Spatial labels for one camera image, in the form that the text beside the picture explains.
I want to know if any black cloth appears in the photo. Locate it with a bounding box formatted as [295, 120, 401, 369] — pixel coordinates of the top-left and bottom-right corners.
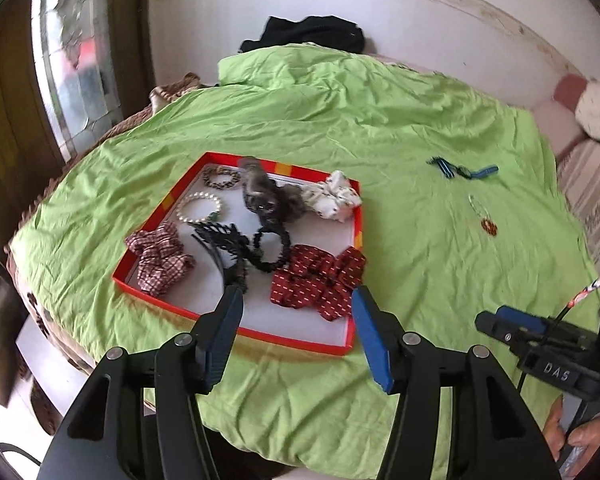
[238, 16, 366, 54]

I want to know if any pink cushion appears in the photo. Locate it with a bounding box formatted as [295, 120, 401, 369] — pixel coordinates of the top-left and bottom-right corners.
[532, 74, 591, 161]

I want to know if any white pearl bracelet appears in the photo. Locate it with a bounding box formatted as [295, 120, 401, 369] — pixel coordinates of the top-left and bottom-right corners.
[175, 192, 223, 224]

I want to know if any black hair tie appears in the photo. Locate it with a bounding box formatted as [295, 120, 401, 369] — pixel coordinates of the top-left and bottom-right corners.
[250, 225, 292, 275]

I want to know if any window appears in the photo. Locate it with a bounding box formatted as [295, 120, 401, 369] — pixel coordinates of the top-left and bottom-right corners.
[30, 0, 126, 161]

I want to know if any person's right hand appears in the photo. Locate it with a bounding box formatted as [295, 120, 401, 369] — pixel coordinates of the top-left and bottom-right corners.
[542, 395, 600, 478]

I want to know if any grey fuzzy scrunchie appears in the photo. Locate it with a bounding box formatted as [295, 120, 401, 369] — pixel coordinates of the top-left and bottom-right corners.
[237, 156, 313, 228]

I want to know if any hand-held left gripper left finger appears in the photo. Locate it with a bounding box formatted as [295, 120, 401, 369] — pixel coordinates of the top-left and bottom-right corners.
[36, 284, 245, 480]

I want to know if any leopard print bracelet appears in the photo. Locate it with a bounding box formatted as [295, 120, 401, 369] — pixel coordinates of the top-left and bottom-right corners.
[202, 165, 243, 192]

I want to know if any white spotted scrunchie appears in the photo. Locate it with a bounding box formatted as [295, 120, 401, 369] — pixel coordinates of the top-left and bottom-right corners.
[300, 170, 363, 222]

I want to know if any red white plaid scrunchie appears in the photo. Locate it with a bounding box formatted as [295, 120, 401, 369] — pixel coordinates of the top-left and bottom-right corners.
[125, 222, 196, 296]

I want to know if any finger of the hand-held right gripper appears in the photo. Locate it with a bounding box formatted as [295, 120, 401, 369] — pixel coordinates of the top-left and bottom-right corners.
[495, 305, 552, 335]
[475, 311, 527, 350]

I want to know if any red white striped cord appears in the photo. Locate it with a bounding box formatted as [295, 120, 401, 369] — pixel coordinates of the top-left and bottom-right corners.
[567, 272, 600, 308]

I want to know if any red cardboard tray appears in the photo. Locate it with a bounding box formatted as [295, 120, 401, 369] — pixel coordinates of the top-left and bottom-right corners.
[111, 151, 365, 357]

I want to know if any dark red dashed scrunchie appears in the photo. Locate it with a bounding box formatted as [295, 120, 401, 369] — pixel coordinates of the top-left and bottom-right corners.
[270, 244, 368, 322]

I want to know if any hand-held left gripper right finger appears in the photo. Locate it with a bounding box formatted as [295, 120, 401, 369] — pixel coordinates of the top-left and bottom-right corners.
[351, 284, 563, 480]

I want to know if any blue striped hair band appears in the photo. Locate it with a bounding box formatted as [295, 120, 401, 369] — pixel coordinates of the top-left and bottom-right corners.
[426, 156, 500, 180]

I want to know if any brown striped bed cover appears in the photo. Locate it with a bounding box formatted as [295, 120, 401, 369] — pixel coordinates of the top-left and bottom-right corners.
[555, 140, 600, 261]

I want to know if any brown knitted blanket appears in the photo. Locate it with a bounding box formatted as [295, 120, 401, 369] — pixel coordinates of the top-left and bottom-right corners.
[5, 72, 216, 411]

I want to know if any green bed sheet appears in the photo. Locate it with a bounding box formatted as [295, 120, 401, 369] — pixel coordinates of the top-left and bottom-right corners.
[10, 44, 600, 480]

